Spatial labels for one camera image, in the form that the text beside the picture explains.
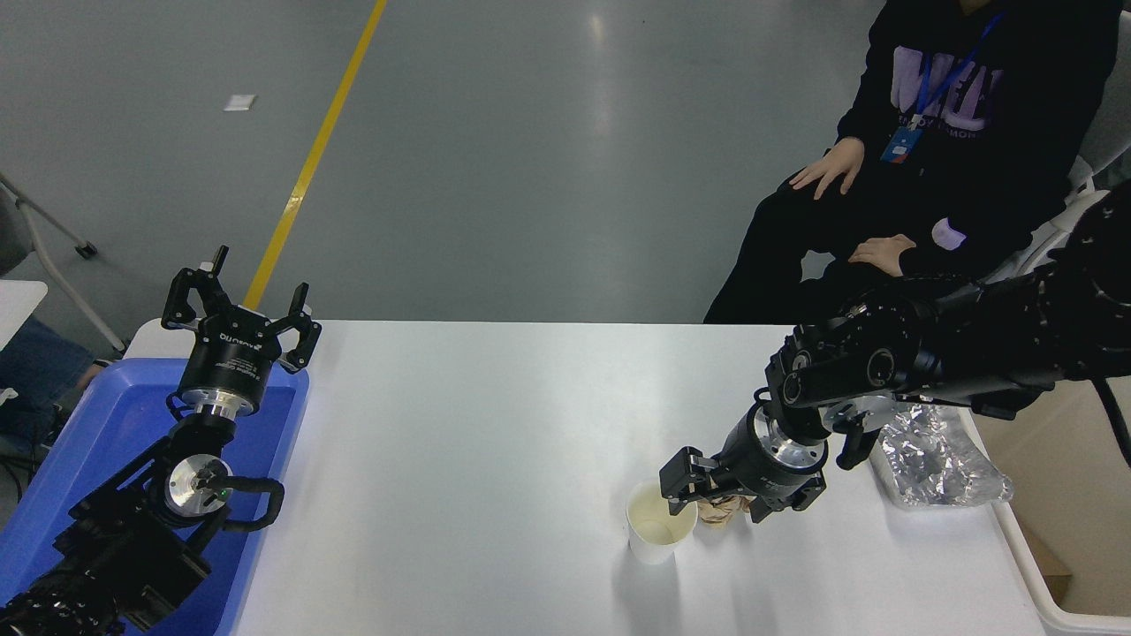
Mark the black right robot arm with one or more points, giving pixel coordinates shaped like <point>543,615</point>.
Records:
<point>954,344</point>

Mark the brown cardboard piece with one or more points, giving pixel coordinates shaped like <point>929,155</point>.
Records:
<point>1047,565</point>

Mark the white paper scrap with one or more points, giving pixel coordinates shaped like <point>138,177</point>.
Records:
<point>239,102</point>

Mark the small white side table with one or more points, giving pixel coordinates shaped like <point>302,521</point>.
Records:
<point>18,305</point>

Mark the blue plastic tray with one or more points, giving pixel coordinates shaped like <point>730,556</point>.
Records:
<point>115,424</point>

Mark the crumpled tan paper ball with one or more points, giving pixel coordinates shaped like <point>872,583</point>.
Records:
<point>720,514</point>

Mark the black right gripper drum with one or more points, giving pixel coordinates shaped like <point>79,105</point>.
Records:
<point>755,468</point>

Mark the large pale plastic bin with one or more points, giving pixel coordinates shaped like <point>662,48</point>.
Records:
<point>1069,512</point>

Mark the white chair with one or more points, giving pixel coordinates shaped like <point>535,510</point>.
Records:
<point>1074,203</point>

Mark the person in jeans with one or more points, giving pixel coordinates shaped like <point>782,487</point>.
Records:
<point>40,362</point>

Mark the seated person's right hand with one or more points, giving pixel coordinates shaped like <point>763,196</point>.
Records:
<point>835,168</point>

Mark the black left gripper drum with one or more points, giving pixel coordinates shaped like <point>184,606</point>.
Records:
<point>230,362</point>

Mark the crumpled silver foil tray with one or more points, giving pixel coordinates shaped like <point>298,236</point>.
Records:
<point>937,464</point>

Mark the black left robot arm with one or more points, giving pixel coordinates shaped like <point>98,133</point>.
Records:
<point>132,548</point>

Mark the grey metal stand legs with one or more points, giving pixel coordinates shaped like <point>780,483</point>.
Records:
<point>53,247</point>

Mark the seated person's left hand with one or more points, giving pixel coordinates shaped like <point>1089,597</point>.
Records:
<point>884,254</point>

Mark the white paper cup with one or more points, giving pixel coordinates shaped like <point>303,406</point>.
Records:
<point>654,534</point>

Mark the seated person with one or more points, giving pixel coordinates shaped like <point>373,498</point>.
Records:
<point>998,177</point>

